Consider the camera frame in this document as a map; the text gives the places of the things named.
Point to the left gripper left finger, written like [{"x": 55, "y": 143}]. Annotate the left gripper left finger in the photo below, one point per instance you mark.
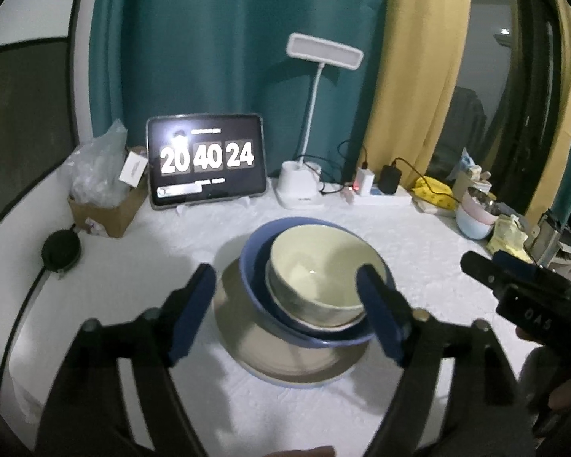
[{"x": 173, "y": 332}]

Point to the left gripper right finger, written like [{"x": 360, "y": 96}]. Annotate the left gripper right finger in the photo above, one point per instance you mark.
[{"x": 400, "y": 330}]

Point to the blue ceramic bowl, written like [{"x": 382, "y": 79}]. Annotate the blue ceramic bowl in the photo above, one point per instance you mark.
[{"x": 252, "y": 263}]

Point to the cream ceramic bowl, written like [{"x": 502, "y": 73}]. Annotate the cream ceramic bowl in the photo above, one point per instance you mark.
[{"x": 311, "y": 275}]

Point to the stacked pastel bowls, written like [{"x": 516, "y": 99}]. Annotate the stacked pastel bowls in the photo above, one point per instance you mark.
[{"x": 476, "y": 214}]

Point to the metal box clutter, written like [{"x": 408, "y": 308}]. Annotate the metal box clutter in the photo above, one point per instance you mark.
[{"x": 549, "y": 244}]

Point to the yellow snack packet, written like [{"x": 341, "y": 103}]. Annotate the yellow snack packet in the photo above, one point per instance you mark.
[{"x": 508, "y": 236}]

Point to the brown cardboard box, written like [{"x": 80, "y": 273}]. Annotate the brown cardboard box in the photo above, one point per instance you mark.
[{"x": 111, "y": 222}]

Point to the white power strip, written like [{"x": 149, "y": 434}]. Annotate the white power strip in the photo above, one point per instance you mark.
[{"x": 377, "y": 198}]

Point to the black round puck device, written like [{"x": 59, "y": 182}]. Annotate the black round puck device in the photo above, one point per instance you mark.
[{"x": 61, "y": 251}]

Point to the yellow cloth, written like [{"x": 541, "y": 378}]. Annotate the yellow cloth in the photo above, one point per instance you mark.
[{"x": 435, "y": 192}]

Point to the black power adapter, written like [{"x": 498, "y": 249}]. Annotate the black power adapter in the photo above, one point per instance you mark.
[{"x": 389, "y": 179}]

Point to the paper cup with items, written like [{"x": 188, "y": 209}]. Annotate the paper cup with items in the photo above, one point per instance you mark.
[{"x": 467, "y": 174}]

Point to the white power adapter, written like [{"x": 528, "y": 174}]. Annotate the white power adapter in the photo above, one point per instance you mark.
[{"x": 363, "y": 182}]

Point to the small white carton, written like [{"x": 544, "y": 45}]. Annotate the small white carton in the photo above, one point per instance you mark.
[{"x": 133, "y": 169}]

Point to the tablet showing clock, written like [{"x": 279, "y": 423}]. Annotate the tablet showing clock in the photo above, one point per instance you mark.
[{"x": 202, "y": 158}]

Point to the clear plastic bag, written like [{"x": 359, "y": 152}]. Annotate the clear plastic bag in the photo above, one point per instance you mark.
[{"x": 91, "y": 172}]

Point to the teal curtain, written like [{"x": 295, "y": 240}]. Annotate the teal curtain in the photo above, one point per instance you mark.
[{"x": 307, "y": 67}]

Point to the yellow curtain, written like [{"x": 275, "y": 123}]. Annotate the yellow curtain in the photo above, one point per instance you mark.
[{"x": 421, "y": 56}]

